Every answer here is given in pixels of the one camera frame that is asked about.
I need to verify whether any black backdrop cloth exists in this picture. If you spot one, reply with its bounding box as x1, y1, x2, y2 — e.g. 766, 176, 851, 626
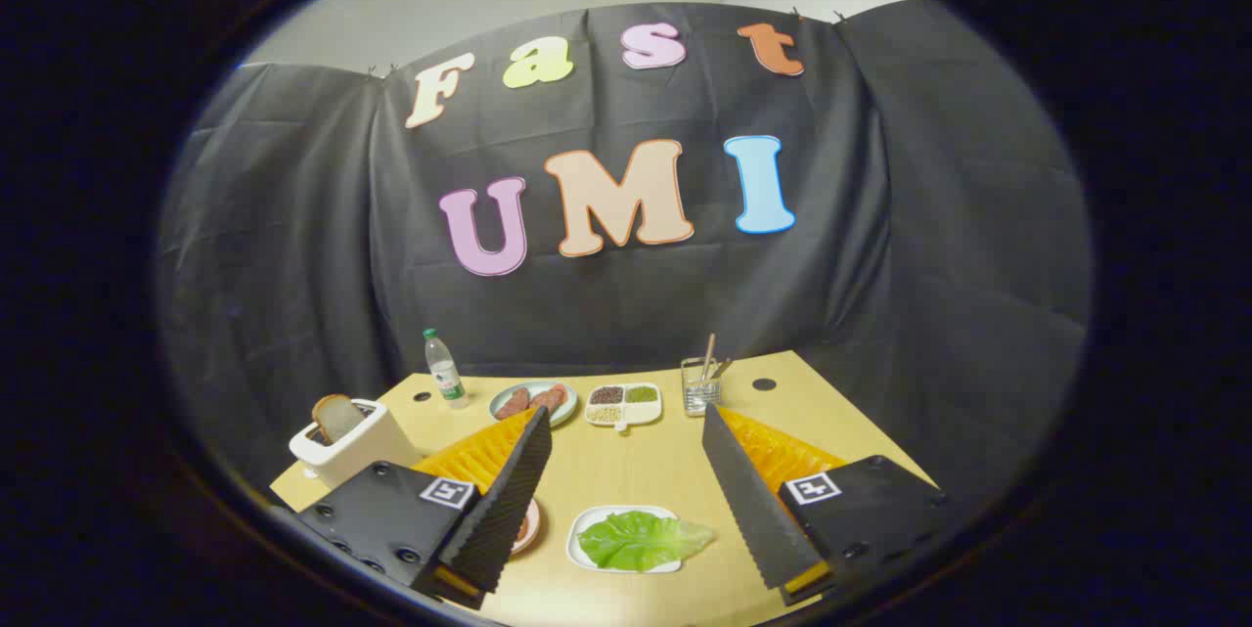
156, 0, 1094, 511

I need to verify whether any white toaster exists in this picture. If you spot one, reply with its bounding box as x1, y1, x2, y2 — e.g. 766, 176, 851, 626
289, 398, 424, 490

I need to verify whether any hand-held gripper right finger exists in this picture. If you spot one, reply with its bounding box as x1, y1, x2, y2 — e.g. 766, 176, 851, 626
701, 403, 956, 607

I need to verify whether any pink round plate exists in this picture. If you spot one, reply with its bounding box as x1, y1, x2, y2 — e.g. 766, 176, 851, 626
510, 499, 542, 557

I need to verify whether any clear glass utensil holder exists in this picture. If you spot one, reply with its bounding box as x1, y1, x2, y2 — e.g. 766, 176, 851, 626
681, 357, 723, 416

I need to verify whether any white square plate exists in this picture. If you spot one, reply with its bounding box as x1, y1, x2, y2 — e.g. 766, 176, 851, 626
566, 505, 686, 574

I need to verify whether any pale green plate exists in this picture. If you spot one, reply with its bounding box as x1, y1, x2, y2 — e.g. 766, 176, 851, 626
489, 381, 579, 428

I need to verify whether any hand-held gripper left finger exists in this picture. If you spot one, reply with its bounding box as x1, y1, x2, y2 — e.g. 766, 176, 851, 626
293, 406, 554, 610

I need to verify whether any white divided grain dish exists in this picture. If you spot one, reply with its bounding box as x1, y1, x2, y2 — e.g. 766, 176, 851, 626
585, 382, 663, 433

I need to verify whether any green lettuce leaf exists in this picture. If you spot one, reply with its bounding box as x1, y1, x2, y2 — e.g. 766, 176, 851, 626
577, 510, 716, 572

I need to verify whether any clear plastic water bottle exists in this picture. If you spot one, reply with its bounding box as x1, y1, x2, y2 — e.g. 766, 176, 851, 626
423, 329, 469, 407

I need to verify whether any brown bread slice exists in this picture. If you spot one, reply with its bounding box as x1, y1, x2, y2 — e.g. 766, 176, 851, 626
312, 394, 366, 443

